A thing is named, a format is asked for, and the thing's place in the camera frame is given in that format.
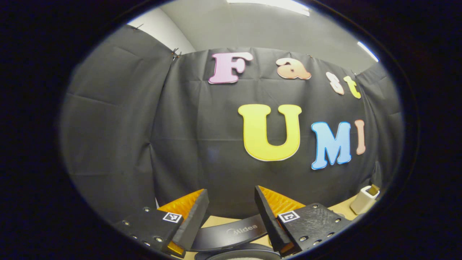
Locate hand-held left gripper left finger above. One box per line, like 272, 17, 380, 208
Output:
115, 188, 210, 259

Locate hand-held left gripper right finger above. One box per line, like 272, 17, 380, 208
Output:
254, 186, 352, 257

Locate dark lidded rice cooker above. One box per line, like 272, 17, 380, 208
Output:
191, 214, 282, 260

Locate white toaster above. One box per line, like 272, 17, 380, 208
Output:
349, 185, 380, 216

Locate black backdrop cloth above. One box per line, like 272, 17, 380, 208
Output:
60, 25, 405, 224

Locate large ceiling light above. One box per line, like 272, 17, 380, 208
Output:
227, 0, 311, 17

